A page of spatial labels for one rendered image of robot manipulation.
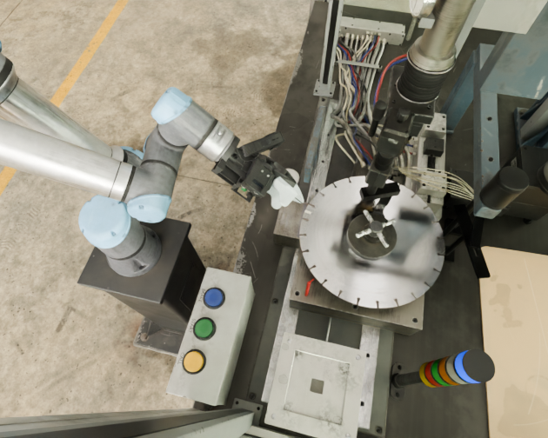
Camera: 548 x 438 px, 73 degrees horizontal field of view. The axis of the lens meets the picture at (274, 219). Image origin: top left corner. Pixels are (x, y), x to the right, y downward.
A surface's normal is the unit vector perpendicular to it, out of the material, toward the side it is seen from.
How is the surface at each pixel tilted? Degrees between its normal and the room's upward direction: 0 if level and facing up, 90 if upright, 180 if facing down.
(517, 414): 0
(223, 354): 0
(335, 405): 0
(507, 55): 90
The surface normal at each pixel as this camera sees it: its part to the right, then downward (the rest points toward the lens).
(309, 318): -0.02, -0.45
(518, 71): -0.23, 0.87
